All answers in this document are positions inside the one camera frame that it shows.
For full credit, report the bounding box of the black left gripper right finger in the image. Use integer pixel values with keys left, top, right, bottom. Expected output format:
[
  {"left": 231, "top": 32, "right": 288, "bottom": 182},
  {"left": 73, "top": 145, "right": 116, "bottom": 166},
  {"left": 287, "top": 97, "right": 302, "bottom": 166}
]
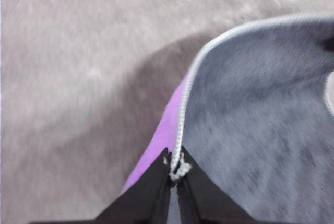
[{"left": 177, "top": 146, "right": 262, "bottom": 224}]

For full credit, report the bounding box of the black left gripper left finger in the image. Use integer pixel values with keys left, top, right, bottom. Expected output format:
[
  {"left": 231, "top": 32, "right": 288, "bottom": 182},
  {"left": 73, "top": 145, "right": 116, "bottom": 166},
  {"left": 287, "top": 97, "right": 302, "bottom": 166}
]
[{"left": 30, "top": 148, "right": 173, "bottom": 224}]

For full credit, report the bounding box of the purple towel with grey hem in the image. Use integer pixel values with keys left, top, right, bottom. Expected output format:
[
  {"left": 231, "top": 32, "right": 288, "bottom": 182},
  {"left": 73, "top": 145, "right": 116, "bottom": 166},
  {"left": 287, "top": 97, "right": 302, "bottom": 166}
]
[{"left": 121, "top": 12, "right": 334, "bottom": 224}]

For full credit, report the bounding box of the grey table cloth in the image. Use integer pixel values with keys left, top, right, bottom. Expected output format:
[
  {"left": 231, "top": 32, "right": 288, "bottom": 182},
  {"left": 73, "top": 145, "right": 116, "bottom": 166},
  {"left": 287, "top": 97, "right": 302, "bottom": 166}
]
[{"left": 0, "top": 0, "right": 334, "bottom": 224}]

